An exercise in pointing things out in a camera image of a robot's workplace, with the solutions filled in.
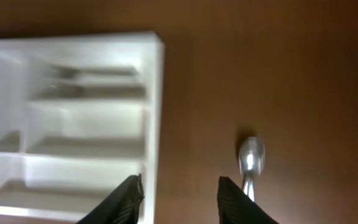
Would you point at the steel spoon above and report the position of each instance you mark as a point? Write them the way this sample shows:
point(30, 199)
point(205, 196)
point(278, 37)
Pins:
point(251, 162)

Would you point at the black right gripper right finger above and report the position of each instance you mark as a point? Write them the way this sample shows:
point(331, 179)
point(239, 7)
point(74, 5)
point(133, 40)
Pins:
point(235, 207)

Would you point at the steel fork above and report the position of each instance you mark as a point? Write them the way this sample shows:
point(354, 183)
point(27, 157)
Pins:
point(69, 73)
point(72, 91)

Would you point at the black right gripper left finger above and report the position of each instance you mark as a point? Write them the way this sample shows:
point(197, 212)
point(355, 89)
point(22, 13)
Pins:
point(121, 206)

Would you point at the white cutlery tray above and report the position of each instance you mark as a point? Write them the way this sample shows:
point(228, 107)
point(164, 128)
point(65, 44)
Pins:
point(61, 157)

